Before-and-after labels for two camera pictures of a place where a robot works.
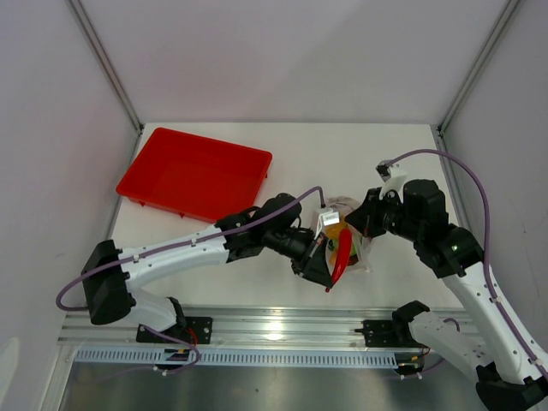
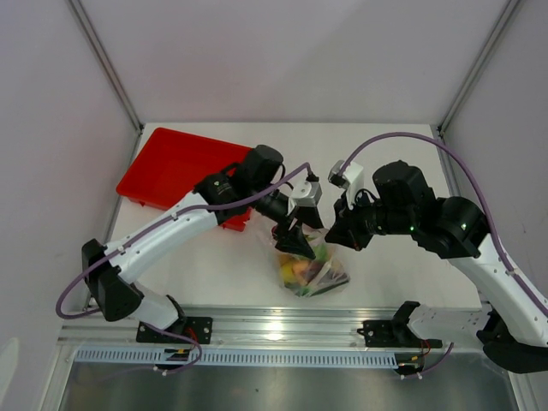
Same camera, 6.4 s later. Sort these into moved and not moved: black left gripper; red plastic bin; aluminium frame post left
Moved: black left gripper
Not moved: red plastic bin; aluminium frame post left
